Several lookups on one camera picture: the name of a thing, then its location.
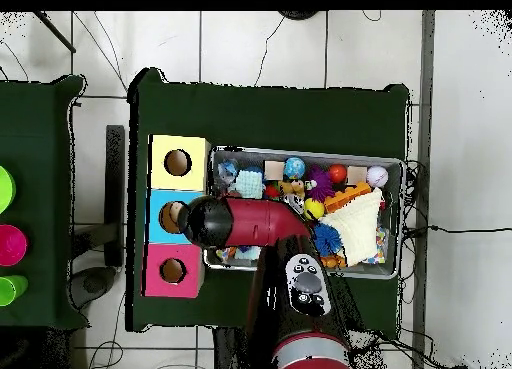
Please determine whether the crushed clear plastic bottle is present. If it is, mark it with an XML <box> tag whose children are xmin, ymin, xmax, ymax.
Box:
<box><xmin>215</xmin><ymin>158</ymin><xmax>241</xmax><ymax>194</ymax></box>

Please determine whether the shallow silver mesh bin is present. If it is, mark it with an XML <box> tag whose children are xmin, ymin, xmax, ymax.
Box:
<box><xmin>202</xmin><ymin>145</ymin><xmax>407</xmax><ymax>280</ymax></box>

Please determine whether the wooden box with three holes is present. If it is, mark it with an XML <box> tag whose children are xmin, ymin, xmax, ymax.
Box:
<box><xmin>141</xmin><ymin>134</ymin><xmax>212</xmax><ymax>299</ymax></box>

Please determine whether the plain wooden block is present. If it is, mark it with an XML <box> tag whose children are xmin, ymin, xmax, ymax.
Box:
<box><xmin>263</xmin><ymin>160</ymin><xmax>286</xmax><ymax>181</ymax></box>
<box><xmin>346</xmin><ymin>165</ymin><xmax>368</xmax><ymax>185</ymax></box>

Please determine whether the blue white patterned ball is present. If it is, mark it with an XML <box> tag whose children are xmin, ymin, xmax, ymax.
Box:
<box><xmin>283</xmin><ymin>157</ymin><xmax>306</xmax><ymax>181</ymax></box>

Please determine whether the smooth yellow ball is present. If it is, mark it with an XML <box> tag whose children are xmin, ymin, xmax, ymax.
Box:
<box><xmin>302</xmin><ymin>197</ymin><xmax>326</xmax><ymax>221</ymax></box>

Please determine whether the purple spiky ball with eyes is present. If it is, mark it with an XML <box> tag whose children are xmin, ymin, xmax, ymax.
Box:
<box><xmin>304</xmin><ymin>165</ymin><xmax>336</xmax><ymax>202</ymax></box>

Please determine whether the dark green table cloth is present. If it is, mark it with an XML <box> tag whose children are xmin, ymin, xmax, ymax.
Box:
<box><xmin>125</xmin><ymin>67</ymin><xmax>410</xmax><ymax>340</ymax></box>

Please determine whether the orange toy building brick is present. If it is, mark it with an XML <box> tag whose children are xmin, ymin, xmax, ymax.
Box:
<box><xmin>322</xmin><ymin>181</ymin><xmax>372</xmax><ymax>214</ymax></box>

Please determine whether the blue spiky rubber ball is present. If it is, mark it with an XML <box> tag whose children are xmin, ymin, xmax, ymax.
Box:
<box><xmin>312</xmin><ymin>222</ymin><xmax>344</xmax><ymax>257</ymax></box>

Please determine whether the red orange ball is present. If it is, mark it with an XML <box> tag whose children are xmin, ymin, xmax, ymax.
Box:
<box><xmin>328</xmin><ymin>163</ymin><xmax>348</xmax><ymax>185</ymax></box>

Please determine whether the cream knitted cloth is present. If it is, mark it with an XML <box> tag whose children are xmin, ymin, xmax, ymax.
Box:
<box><xmin>319</xmin><ymin>187</ymin><xmax>384</xmax><ymax>268</ymax></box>

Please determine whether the white baseball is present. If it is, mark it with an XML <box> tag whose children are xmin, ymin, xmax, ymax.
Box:
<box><xmin>366</xmin><ymin>165</ymin><xmax>390</xmax><ymax>189</ymax></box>

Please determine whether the black upright panel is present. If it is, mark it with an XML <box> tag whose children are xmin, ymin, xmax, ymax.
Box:
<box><xmin>104</xmin><ymin>124</ymin><xmax>126</xmax><ymax>268</ymax></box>

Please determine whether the dark green side table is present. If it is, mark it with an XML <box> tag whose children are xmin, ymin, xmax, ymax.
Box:
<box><xmin>0</xmin><ymin>74</ymin><xmax>91</xmax><ymax>332</ymax></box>

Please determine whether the pink plastic cup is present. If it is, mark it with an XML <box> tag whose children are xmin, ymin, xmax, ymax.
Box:
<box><xmin>0</xmin><ymin>223</ymin><xmax>28</xmax><ymax>267</ymax></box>

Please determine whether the lime green plastic cup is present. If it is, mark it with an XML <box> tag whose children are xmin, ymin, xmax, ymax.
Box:
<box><xmin>0</xmin><ymin>165</ymin><xmax>17</xmax><ymax>215</ymax></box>
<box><xmin>0</xmin><ymin>274</ymin><xmax>30</xmax><ymax>307</ymax></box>

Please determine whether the black slanted rod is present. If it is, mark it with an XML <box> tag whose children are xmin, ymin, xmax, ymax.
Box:
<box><xmin>33</xmin><ymin>10</ymin><xmax>77</xmax><ymax>54</ymax></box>

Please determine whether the black floor power cable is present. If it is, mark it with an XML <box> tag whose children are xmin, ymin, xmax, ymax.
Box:
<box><xmin>403</xmin><ymin>223</ymin><xmax>512</xmax><ymax>235</ymax></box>

